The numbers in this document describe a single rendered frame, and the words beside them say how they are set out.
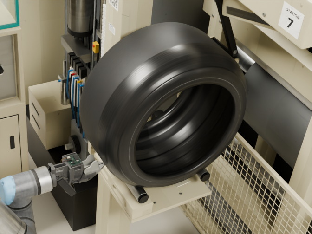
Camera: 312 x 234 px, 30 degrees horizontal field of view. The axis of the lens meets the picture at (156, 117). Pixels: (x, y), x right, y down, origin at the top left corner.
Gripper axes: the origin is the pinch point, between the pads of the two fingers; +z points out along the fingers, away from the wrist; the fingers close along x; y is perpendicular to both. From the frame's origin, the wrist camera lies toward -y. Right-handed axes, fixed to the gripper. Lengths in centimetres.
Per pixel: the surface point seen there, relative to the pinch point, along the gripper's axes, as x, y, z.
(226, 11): 15, 45, 57
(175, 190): -5.2, -21.6, 31.7
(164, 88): -12.2, 39.1, 14.8
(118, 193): 1.4, -19.8, 8.8
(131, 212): -11.0, -18.0, 8.1
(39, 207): 78, -102, 2
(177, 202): -11.1, -21.6, 29.0
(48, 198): 81, -102, 10
